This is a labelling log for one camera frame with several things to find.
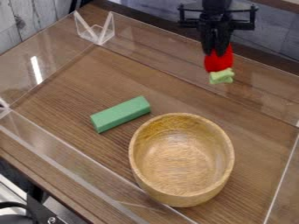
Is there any red plush strawberry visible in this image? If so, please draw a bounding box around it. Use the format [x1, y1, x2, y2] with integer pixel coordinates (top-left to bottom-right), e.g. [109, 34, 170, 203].
[204, 45, 234, 85]

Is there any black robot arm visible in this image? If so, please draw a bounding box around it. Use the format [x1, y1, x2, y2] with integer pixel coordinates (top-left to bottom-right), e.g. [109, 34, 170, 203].
[177, 0, 257, 57]

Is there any black cable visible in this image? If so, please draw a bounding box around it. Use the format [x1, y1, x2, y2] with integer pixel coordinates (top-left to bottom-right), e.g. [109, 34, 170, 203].
[0, 200, 29, 210]

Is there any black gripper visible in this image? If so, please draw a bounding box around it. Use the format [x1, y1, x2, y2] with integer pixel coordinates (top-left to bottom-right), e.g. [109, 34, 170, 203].
[177, 3, 257, 56]

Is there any clear acrylic enclosure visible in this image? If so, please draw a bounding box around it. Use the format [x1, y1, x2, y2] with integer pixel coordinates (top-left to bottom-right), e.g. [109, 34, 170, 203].
[0, 7, 299, 224]

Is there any black mount bracket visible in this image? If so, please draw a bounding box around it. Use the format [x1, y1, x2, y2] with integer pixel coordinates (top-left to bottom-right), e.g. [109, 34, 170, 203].
[26, 195, 66, 224]

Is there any green foam block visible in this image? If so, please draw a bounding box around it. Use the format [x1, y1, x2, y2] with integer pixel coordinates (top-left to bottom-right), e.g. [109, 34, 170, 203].
[89, 96, 150, 133]

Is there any wooden bowl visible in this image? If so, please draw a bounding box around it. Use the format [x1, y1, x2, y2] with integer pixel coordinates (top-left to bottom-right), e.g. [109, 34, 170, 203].
[128, 113, 234, 207]

